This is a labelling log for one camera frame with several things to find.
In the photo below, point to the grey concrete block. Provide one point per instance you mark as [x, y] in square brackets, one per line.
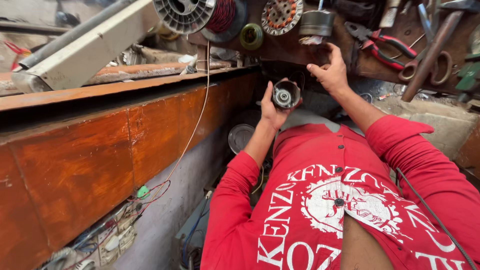
[438, 123]

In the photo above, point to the grey metal motor cylinder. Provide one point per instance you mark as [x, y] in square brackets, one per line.
[317, 22]

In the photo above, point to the person's left hand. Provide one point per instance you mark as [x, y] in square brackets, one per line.
[270, 117]

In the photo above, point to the red plastic object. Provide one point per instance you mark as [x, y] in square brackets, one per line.
[17, 50]

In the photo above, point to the grey metal pipe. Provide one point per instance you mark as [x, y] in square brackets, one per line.
[67, 39]

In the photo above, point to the green metal vise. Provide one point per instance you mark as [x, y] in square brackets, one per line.
[468, 77]

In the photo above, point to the dark wooden tool board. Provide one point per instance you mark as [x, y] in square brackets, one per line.
[382, 71]

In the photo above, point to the white electrical switch board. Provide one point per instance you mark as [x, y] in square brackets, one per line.
[112, 240]

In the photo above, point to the person's right hand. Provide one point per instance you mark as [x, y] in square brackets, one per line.
[333, 77]

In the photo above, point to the rusty metal rod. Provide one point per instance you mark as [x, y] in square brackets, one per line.
[431, 56]

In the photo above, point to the round metal lid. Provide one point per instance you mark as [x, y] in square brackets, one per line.
[240, 138]

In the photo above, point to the red printed shirt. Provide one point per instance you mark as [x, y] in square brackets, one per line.
[300, 210]

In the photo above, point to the round metal motor housing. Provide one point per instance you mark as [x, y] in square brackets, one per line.
[285, 95]

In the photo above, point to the orange wooden workbench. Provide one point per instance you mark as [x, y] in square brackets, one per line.
[82, 157]

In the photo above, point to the metal file tool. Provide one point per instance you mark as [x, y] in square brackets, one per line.
[389, 15]

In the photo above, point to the yellow-green tape roll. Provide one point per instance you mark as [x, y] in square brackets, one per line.
[251, 36]

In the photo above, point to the rusty metal scissors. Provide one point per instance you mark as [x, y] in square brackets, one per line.
[427, 33]

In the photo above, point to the white metal channel beam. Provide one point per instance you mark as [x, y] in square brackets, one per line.
[90, 48]

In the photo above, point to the red and black pliers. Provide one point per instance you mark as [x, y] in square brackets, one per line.
[390, 43]

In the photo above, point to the motor stator with copper windings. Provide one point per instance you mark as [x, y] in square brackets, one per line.
[282, 15]

